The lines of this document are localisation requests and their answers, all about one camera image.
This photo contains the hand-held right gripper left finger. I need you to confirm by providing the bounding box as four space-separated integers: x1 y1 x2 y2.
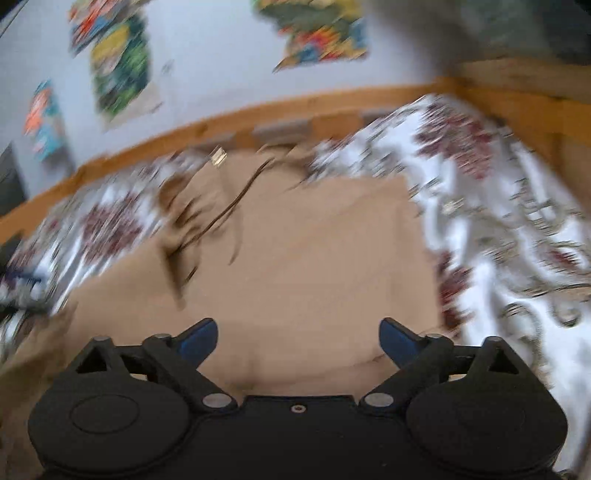
69 318 238 414

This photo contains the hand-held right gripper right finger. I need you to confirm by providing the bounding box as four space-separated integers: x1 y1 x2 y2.
358 318 532 414

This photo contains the tan garment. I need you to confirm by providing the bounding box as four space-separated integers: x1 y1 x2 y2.
0 150 444 480

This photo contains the dark furniture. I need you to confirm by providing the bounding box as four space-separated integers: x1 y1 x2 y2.
0 143 27 216

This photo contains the floral printed blanket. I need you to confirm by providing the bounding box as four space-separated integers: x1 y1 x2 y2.
0 92 591 472

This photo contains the small blue wall poster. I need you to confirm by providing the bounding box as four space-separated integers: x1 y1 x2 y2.
23 80 70 162

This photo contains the green wall poster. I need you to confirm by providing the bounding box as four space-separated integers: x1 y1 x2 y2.
90 23 163 127

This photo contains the wooden bed frame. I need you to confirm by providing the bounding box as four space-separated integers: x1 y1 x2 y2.
0 60 591 245

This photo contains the red and orange wall poster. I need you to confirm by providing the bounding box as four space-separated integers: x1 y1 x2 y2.
68 0 153 57

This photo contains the large colourful wall poster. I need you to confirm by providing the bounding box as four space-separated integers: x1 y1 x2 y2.
252 0 371 73

